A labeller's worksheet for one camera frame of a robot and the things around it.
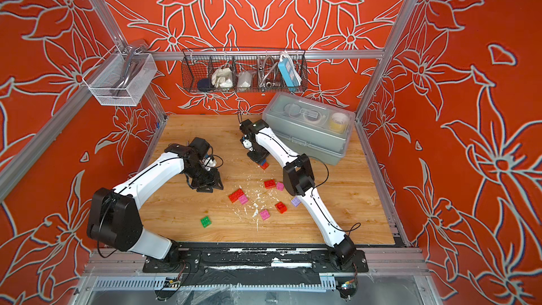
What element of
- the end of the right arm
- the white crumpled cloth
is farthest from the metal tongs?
the end of the right arm

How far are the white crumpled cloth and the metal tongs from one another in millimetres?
276

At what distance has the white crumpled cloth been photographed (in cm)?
91

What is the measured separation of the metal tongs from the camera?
74cm
